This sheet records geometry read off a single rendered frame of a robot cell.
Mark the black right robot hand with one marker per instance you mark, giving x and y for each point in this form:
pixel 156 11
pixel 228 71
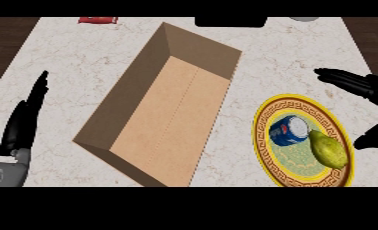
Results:
pixel 352 81

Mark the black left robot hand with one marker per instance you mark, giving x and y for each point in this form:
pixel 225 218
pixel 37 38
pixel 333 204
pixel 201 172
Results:
pixel 30 114

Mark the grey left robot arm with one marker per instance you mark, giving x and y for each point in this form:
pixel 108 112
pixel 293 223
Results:
pixel 12 172

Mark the blue soda can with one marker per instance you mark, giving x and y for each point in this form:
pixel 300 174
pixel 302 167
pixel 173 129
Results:
pixel 288 130

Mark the open cardboard box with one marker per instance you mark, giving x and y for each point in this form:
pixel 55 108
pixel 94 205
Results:
pixel 163 104

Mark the yellow patterned plate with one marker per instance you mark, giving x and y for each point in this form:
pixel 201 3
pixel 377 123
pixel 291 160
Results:
pixel 290 170

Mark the grey round object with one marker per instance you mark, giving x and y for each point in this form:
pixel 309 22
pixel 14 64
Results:
pixel 305 18

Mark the green pear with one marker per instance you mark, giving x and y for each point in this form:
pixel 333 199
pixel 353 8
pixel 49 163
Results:
pixel 328 150

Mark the black appliance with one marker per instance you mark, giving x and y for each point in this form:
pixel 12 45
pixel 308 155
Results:
pixel 231 21

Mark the red object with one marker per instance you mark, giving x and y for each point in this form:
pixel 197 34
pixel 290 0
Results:
pixel 98 19

